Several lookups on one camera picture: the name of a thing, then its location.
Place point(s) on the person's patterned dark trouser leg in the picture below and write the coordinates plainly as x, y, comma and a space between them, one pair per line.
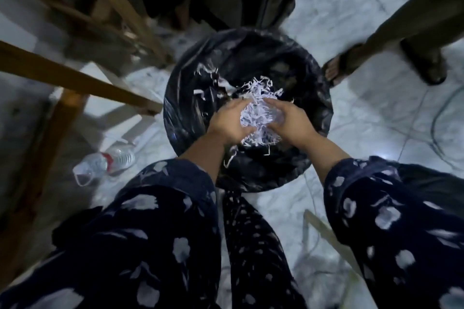
255, 250

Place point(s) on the bundle of white shredded paper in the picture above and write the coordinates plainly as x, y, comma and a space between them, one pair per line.
258, 117

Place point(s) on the person's right forearm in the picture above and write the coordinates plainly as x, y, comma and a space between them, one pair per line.
366, 189

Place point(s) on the person's right hand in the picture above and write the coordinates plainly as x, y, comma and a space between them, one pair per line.
293, 121

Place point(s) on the dark sandal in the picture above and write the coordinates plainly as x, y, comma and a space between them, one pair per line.
344, 64

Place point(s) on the wooden stick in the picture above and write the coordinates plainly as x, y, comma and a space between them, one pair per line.
331, 238

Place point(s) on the clear plastic water bottle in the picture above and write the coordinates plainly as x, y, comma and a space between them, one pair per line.
105, 164

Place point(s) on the person's left forearm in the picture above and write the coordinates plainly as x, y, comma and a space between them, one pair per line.
174, 189

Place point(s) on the black bin liner bag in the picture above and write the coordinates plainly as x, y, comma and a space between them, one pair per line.
247, 109

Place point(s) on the person's right thumb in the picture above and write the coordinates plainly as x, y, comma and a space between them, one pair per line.
272, 103

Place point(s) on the person's left hand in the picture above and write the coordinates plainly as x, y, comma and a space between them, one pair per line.
226, 121

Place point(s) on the wooden table frame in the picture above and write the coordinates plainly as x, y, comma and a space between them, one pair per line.
69, 77

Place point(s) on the person's left thumb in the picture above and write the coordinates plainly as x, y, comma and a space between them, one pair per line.
243, 103

